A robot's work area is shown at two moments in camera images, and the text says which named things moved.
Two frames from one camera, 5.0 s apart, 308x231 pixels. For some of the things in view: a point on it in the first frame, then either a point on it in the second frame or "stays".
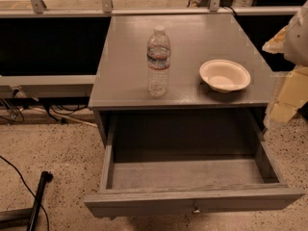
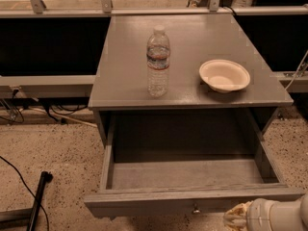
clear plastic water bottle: x=158 y=59 stays
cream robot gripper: x=297 y=38 to x=258 y=216
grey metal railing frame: x=37 y=9 stays
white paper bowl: x=224 y=75 stays
